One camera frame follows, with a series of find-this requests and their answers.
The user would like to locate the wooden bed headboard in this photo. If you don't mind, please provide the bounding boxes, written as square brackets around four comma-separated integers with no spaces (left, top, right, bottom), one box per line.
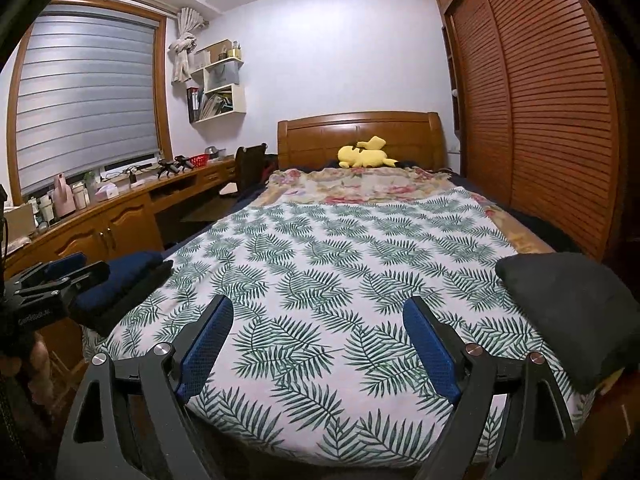
[276,111,446,172]

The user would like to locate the yellow plush toy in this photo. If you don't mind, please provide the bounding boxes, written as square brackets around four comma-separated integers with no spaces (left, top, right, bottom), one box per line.
[337,136,399,170]

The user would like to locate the leaf print blanket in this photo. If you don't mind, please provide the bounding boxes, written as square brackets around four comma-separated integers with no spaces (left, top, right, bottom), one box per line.
[82,187,596,466]

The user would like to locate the grey window blind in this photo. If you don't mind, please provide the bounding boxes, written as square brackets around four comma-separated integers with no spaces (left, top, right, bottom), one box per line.
[10,10,158,196]

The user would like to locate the person's left hand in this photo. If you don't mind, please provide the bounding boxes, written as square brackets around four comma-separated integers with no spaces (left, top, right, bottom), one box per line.
[27,340,55,413]

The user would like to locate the tied beige curtain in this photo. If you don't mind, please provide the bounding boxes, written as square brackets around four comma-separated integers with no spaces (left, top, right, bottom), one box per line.
[170,7,208,85]

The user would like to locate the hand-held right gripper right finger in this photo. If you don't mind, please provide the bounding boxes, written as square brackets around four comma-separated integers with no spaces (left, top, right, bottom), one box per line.
[402,296,583,480]

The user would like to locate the black gadget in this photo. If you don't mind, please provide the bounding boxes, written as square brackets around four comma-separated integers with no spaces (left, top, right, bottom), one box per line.
[157,156,193,178]

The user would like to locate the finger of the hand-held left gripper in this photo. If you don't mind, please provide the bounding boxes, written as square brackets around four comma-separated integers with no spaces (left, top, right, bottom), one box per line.
[15,260,111,321]
[15,252,88,291]

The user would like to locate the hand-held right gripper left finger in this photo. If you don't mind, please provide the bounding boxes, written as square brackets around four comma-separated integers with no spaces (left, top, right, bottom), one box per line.
[55,294,235,480]

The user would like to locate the white wall shelf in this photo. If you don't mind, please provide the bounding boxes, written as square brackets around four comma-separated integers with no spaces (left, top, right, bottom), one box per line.
[187,40,247,125]

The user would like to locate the black folded clothes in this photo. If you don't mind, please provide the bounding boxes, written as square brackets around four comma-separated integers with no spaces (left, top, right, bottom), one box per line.
[82,262,174,337]

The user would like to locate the wooden desk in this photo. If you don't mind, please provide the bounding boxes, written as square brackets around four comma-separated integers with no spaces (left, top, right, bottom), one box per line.
[0,155,238,361]

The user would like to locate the black jacket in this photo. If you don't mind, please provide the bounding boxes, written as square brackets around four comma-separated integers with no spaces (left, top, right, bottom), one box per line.
[495,252,640,395]

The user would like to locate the dark chair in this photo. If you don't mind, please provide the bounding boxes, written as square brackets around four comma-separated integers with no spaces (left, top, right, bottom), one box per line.
[218,144,268,196]

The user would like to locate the wooden louvered wardrobe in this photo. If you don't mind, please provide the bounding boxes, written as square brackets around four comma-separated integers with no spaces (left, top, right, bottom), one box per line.
[432,0,636,261]

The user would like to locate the floral blanket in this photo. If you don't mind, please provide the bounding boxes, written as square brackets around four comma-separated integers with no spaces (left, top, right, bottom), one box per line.
[250,166,556,256]

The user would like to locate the pink bottle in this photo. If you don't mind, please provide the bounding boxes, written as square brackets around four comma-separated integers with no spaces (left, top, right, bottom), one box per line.
[54,173,76,216]

